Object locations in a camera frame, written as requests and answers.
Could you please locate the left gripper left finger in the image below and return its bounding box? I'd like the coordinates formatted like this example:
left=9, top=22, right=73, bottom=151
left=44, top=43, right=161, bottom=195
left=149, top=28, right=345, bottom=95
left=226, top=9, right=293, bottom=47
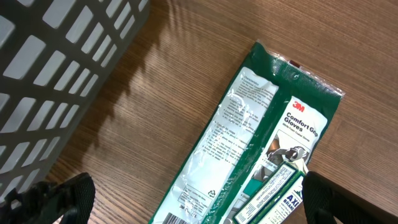
left=1, top=172, right=96, bottom=224

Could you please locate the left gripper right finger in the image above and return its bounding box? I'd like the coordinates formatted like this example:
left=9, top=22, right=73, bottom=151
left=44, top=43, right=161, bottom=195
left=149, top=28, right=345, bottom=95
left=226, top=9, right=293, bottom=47
left=302, top=171, right=397, bottom=224

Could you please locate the green white balm box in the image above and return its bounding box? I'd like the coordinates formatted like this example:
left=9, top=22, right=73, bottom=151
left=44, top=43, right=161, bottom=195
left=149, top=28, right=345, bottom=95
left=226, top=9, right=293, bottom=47
left=233, top=162, right=305, bottom=224

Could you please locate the green white gloves package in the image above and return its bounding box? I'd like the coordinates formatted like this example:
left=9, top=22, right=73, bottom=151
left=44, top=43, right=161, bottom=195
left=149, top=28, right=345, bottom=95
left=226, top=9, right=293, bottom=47
left=151, top=42, right=344, bottom=223

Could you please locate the grey plastic mesh basket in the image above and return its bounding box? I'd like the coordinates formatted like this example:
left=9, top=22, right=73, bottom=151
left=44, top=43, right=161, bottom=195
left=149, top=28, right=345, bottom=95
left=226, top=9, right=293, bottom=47
left=1, top=0, right=150, bottom=197

